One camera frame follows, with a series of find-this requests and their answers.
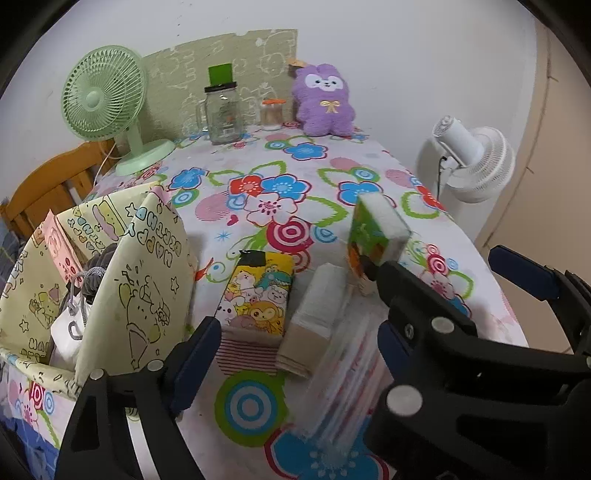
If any clear plastic packet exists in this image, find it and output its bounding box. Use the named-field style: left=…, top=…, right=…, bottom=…
left=294, top=294, right=388, bottom=460

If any red striped cloth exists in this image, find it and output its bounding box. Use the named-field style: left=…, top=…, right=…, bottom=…
left=215, top=331, right=279, bottom=376

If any green tissue pack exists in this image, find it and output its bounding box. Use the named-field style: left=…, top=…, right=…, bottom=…
left=346, top=192, right=411, bottom=296

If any cartoon animal tissue pack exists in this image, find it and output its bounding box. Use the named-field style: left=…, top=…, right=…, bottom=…
left=215, top=250, right=294, bottom=345

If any beige door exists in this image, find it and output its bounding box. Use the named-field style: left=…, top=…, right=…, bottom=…
left=475, top=18, right=591, bottom=356

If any yellow fabric storage box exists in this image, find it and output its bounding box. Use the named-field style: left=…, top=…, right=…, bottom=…
left=1, top=183, right=197, bottom=399

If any white standing fan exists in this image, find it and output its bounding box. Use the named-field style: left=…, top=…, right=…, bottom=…
left=417, top=115, right=516, bottom=204

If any blue plaid pillow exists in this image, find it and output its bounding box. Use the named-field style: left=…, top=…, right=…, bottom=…
left=0, top=219, right=21, bottom=289

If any floral tablecloth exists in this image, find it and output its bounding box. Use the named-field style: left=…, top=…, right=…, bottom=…
left=1, top=126, right=526, bottom=479

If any wooden bed headboard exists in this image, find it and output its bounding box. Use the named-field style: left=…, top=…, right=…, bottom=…
left=1, top=140, right=118, bottom=240

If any purple plush bunny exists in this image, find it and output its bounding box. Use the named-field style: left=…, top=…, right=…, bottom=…
left=291, top=64, right=356, bottom=137

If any cotton swab jar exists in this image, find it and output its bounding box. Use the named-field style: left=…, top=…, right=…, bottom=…
left=259, top=98, right=286, bottom=131

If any green desk fan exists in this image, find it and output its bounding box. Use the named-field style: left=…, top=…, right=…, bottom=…
left=60, top=45, right=175, bottom=176

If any glass jar green cup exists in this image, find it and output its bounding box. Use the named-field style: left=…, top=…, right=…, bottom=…
left=197, top=63, right=245, bottom=145

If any green patterned board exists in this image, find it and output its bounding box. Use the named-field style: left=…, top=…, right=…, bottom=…
left=139, top=29, right=297, bottom=142

